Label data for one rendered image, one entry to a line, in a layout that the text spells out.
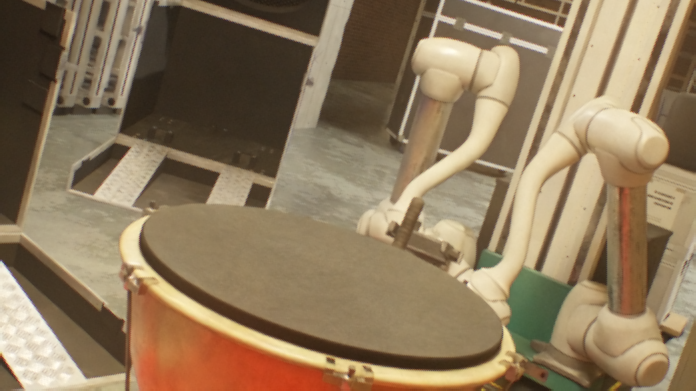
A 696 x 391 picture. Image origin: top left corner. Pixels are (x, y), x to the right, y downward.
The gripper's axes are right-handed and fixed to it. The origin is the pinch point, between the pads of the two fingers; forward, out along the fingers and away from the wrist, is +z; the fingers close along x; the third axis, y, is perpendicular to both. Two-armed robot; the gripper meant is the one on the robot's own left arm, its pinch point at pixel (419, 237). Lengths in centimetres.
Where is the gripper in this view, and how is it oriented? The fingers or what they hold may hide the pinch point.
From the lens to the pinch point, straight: 209.3
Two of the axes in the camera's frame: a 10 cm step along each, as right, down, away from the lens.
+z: -2.3, -2.9, -9.3
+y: 4.0, -9.0, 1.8
